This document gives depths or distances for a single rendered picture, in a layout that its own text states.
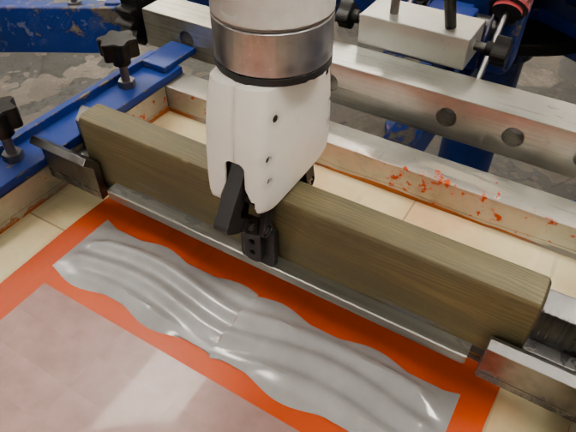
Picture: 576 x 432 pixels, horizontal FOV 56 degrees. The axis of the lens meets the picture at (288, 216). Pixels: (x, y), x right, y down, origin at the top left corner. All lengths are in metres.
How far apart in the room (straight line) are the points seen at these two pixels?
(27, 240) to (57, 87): 2.27
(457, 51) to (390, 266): 0.30
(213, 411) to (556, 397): 0.24
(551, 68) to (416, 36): 2.45
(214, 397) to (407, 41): 0.42
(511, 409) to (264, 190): 0.24
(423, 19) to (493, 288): 0.35
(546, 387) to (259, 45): 0.29
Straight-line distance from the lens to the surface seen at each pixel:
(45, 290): 0.52
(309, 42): 0.32
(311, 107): 0.37
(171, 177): 0.48
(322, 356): 0.44
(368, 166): 0.57
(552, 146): 0.58
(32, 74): 2.99
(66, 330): 0.49
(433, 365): 0.45
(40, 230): 0.58
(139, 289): 0.49
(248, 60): 0.32
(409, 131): 0.74
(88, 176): 0.55
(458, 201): 0.56
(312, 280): 0.44
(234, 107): 0.33
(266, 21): 0.31
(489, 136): 0.59
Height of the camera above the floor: 1.33
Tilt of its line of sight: 44 degrees down
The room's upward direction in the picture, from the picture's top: straight up
